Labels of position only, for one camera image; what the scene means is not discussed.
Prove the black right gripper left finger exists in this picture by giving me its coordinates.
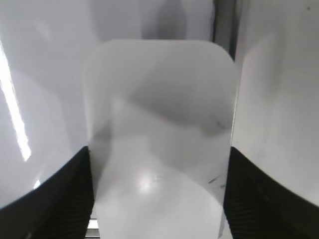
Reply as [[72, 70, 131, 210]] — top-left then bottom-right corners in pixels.
[[0, 146, 94, 239]]

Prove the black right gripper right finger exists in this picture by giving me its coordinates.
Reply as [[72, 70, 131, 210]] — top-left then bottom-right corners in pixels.
[[223, 147, 319, 239]]

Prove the white board eraser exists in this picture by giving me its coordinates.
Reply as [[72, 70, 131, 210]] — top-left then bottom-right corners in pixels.
[[83, 40, 239, 239]]

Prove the white board with aluminium frame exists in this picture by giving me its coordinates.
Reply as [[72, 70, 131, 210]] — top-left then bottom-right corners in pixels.
[[0, 0, 319, 209]]

